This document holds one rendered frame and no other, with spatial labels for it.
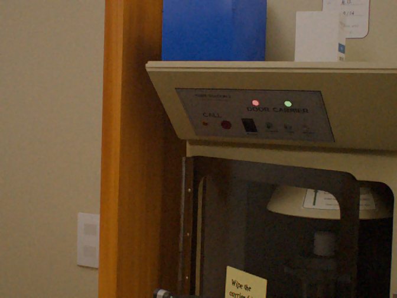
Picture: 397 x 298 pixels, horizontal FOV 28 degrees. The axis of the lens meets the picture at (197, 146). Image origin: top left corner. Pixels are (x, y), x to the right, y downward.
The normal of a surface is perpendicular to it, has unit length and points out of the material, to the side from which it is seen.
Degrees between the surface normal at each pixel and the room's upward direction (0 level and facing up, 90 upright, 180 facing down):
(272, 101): 135
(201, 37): 90
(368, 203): 67
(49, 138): 90
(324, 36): 90
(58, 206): 90
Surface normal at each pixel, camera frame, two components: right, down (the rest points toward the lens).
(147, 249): 0.88, 0.05
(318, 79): -0.35, 0.73
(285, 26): -0.47, 0.04
